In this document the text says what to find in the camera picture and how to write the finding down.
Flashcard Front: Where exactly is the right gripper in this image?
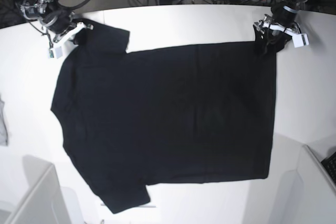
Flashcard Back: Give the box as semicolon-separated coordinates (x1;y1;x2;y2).
43;9;83;45

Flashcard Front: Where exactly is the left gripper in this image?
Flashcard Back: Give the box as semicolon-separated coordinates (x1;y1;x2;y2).
256;5;298;56

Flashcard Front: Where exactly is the black T-shirt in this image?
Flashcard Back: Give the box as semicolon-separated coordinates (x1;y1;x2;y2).
51;23;279;214

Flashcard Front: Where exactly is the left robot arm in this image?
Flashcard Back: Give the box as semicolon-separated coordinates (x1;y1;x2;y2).
253;0;309;56

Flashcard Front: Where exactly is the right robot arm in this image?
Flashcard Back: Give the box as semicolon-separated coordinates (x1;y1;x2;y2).
17;0;75;47

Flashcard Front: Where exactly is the grey cloth at left edge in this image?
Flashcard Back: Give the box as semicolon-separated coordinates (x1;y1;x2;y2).
0;100;8;146

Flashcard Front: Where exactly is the black keyboard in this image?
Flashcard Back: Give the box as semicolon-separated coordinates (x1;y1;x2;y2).
321;153;336;183

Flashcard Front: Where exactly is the white partition panel right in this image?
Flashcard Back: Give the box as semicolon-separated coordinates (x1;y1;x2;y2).
296;145;335;223

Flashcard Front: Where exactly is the white partition panel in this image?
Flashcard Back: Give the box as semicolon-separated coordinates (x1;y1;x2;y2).
296;145;335;223
1;164;71;224

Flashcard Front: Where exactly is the white partition panel left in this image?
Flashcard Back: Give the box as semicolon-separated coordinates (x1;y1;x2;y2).
1;164;71;224

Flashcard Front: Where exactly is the white label plate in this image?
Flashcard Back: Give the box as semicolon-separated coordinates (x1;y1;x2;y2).
100;202;156;208

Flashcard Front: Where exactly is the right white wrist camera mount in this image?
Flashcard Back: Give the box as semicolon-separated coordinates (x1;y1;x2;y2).
49;22;93;59

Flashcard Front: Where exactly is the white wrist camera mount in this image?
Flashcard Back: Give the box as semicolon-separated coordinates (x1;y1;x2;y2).
49;22;93;59
253;14;309;48

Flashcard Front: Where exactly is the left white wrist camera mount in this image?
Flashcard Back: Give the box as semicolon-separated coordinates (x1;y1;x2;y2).
253;14;309;48

